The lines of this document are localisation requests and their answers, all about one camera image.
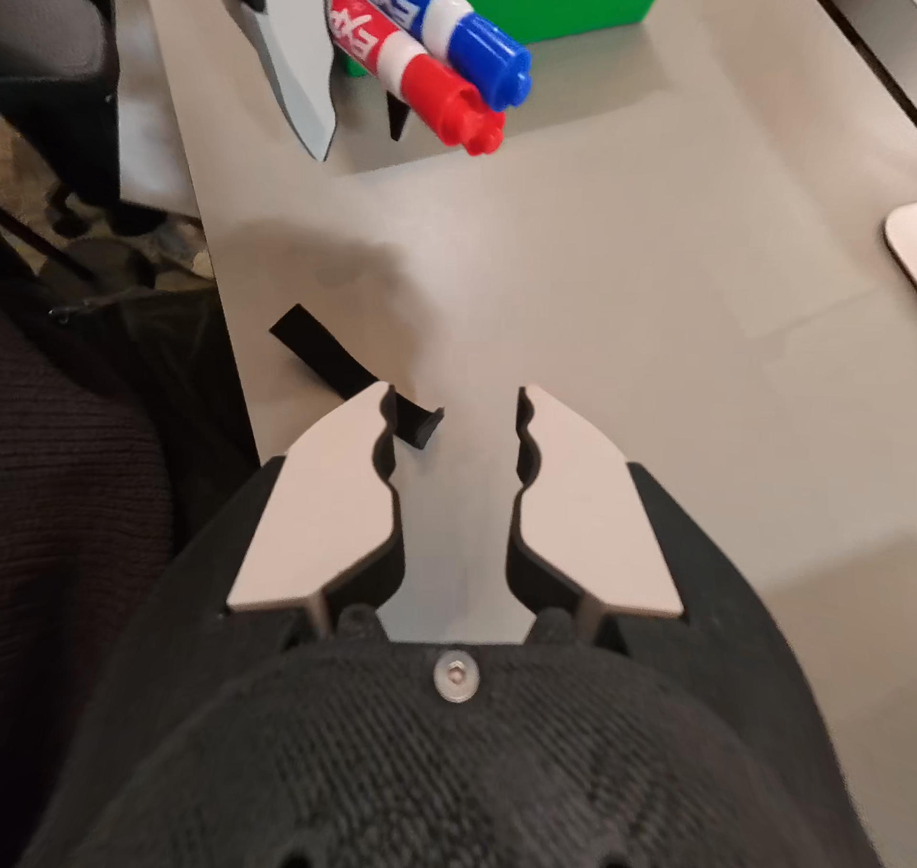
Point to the red dry erase marker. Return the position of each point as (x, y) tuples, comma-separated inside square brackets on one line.
[(437, 94)]

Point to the white rounded tray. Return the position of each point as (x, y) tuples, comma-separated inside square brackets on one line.
[(904, 244)]

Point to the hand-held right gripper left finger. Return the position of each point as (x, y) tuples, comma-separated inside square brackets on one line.
[(315, 517)]

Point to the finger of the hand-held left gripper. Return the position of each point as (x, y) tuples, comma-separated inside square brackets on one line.
[(397, 119), (297, 44)]

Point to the blue dry erase marker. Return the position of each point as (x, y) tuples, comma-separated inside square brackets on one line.
[(487, 58)]

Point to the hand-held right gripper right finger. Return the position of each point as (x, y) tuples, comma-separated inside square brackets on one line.
[(602, 524)]

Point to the closed laptop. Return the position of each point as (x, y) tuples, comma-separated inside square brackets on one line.
[(881, 29)]

